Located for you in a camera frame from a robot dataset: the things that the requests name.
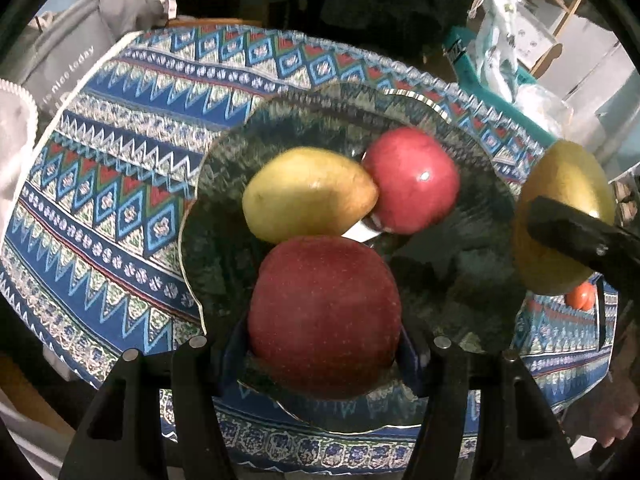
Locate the grey tote bag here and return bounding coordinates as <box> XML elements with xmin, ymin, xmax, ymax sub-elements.
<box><xmin>20</xmin><ymin>0</ymin><xmax>147</xmax><ymax>112</ymax></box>

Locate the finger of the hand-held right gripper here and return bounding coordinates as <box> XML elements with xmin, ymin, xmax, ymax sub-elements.
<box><xmin>525</xmin><ymin>196</ymin><xmax>640</xmax><ymax>287</ymax></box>

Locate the yellow mango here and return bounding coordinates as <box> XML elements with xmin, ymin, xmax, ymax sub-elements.
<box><xmin>242</xmin><ymin>146</ymin><xmax>380</xmax><ymax>245</ymax></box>
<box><xmin>512</xmin><ymin>140</ymin><xmax>617</xmax><ymax>297</ymax></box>

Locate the person's right hand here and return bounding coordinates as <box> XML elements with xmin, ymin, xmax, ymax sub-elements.
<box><xmin>592</xmin><ymin>395</ymin><xmax>639</xmax><ymax>450</ymax></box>

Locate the small tangerine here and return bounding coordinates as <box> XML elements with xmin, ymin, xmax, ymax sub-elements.
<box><xmin>565</xmin><ymin>281</ymin><xmax>599</xmax><ymax>312</ymax></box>

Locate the red apple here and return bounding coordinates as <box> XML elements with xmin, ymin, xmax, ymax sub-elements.
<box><xmin>361</xmin><ymin>127</ymin><xmax>462</xmax><ymax>235</ymax></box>
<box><xmin>247</xmin><ymin>234</ymin><xmax>404</xmax><ymax>401</ymax></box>

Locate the teal plastic bin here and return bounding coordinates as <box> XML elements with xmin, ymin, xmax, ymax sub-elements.
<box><xmin>442</xmin><ymin>25</ymin><xmax>544</xmax><ymax>127</ymax></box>

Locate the blue patterned tablecloth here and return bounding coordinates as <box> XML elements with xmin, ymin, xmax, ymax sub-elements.
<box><xmin>0</xmin><ymin>27</ymin><xmax>621</xmax><ymax>474</ymax></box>

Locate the clear plastic bag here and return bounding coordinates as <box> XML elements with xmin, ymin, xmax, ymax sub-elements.
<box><xmin>515</xmin><ymin>82</ymin><xmax>577</xmax><ymax>142</ymax></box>

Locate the white fleece cloth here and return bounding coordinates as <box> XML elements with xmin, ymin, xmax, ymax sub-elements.
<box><xmin>0</xmin><ymin>79</ymin><xmax>40</xmax><ymax>212</ymax></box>

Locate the white printed rice bag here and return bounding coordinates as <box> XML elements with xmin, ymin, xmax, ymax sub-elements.
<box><xmin>467</xmin><ymin>0</ymin><xmax>539</xmax><ymax>107</ymax></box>

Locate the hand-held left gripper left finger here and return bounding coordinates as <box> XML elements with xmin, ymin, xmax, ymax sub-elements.
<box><xmin>59</xmin><ymin>310</ymin><xmax>256</xmax><ymax>480</ymax></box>

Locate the white foam box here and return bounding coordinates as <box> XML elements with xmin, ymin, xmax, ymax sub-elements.
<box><xmin>515</xmin><ymin>10</ymin><xmax>552</xmax><ymax>72</ymax></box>

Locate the wooden shelf rack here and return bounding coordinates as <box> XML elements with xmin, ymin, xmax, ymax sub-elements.
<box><xmin>480</xmin><ymin>0</ymin><xmax>587</xmax><ymax>77</ymax></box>

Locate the grey clothing pile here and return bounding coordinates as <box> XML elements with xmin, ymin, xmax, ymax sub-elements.
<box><xmin>95</xmin><ymin>0</ymin><xmax>177</xmax><ymax>37</ymax></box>

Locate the clear glass plate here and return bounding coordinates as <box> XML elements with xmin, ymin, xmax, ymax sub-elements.
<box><xmin>178</xmin><ymin>82</ymin><xmax>532</xmax><ymax>434</ymax></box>

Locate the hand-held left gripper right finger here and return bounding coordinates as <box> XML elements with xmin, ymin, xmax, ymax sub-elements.
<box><xmin>395</xmin><ymin>325</ymin><xmax>583</xmax><ymax>480</ymax></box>

